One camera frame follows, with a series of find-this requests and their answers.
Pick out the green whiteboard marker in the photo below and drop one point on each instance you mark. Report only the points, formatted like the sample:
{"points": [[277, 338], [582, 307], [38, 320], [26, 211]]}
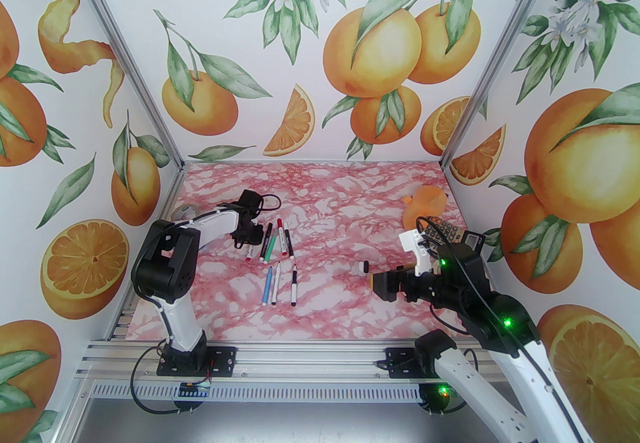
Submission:
{"points": [[270, 248]]}

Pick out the white thin pen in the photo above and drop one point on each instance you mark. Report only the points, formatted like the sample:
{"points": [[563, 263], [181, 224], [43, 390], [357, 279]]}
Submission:
{"points": [[276, 283]]}

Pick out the blue thin pen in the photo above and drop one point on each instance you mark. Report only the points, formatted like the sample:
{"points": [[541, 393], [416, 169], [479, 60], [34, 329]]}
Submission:
{"points": [[266, 287]]}

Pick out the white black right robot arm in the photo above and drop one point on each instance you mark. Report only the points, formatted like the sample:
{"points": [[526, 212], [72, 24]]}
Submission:
{"points": [[475, 393]]}

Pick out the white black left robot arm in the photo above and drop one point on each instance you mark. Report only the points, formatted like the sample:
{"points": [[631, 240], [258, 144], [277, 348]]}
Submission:
{"points": [[181, 328]]}

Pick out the grey desk calculator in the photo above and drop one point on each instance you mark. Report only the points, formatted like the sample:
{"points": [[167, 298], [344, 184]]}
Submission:
{"points": [[474, 240]]}

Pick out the clear tape roll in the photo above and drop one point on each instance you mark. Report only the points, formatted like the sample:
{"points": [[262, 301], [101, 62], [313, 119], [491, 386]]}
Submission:
{"points": [[176, 213]]}

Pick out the orange plush toy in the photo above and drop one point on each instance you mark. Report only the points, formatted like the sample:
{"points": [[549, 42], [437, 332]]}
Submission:
{"points": [[427, 203]]}

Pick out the pink marble patterned mat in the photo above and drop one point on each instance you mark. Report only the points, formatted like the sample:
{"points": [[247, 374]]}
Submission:
{"points": [[340, 191]]}

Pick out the small circuit board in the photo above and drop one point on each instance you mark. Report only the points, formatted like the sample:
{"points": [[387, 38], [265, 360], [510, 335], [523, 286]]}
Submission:
{"points": [[442, 389], [195, 388]]}

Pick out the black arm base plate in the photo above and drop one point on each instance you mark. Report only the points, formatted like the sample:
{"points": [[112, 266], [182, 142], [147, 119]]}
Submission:
{"points": [[400, 363], [222, 361]]}

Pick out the long aluminium frame rail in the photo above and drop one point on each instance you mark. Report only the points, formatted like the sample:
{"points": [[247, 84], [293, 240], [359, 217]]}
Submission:
{"points": [[310, 356]]}

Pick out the aluminium frame post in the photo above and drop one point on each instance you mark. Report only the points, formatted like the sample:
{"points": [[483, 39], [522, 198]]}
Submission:
{"points": [[129, 56], [501, 56]]}

